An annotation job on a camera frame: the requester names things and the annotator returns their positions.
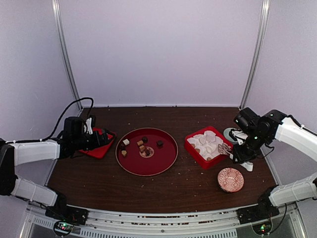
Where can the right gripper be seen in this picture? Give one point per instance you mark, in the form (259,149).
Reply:
(241,156)

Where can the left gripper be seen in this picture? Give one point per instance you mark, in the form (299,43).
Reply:
(98,140)

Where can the metal serving tongs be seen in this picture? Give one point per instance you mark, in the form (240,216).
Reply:
(224,149)

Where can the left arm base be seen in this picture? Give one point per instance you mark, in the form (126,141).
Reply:
(67,218)

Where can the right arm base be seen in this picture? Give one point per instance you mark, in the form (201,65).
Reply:
(258,217)

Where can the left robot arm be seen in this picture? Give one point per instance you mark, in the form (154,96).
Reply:
(14,154)

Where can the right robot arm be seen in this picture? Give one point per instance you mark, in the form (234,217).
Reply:
(300,159)

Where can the white square chocolate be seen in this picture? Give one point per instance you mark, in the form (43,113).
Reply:
(126,142)

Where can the tan ridged chocolate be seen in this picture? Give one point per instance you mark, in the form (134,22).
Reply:
(140,143)

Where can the red chocolate box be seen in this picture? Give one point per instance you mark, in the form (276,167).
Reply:
(204,164)

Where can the red box lid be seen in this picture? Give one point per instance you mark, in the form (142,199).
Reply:
(97,153)

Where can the grey green bowl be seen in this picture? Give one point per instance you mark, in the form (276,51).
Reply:
(227,133)

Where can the red patterned bowl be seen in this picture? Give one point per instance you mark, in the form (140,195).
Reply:
(230,180)

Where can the white paper cups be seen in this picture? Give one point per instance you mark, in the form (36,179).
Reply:
(207,142)

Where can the round red tray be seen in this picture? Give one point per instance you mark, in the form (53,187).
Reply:
(153,160)

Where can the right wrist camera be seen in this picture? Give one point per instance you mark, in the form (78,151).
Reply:
(247,121)

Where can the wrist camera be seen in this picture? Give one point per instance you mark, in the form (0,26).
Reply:
(76,126)
(247,121)

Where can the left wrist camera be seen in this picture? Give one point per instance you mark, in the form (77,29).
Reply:
(76,126)

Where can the front aluminium rail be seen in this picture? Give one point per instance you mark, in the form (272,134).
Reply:
(223,223)

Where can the right aluminium post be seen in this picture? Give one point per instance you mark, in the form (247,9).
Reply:
(257,51)

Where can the aluminium post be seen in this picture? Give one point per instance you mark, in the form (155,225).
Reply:
(63,46)
(257,51)

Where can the left aluminium post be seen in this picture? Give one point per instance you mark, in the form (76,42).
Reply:
(63,46)

